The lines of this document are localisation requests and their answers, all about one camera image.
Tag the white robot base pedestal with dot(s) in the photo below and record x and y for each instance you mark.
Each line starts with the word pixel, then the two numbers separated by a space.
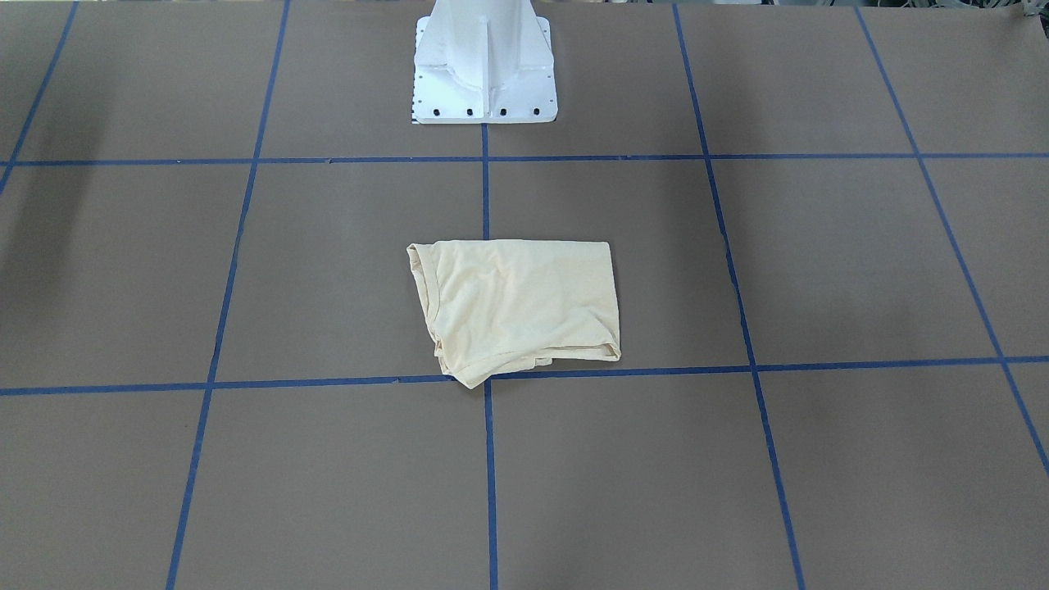
pixel 483 62

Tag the beige long-sleeve graphic shirt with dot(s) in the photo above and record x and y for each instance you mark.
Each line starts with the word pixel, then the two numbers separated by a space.
pixel 504 306

